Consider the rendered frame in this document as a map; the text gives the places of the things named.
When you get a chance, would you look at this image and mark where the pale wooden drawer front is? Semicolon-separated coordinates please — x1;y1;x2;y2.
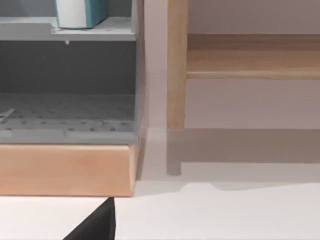
0;142;144;198

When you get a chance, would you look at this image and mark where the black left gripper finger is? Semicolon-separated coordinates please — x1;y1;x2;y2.
62;196;117;240

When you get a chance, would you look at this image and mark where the wooden open shelf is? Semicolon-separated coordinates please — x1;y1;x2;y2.
166;0;320;132

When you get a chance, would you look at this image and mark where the white and teal book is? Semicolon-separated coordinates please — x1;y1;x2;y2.
54;0;110;30

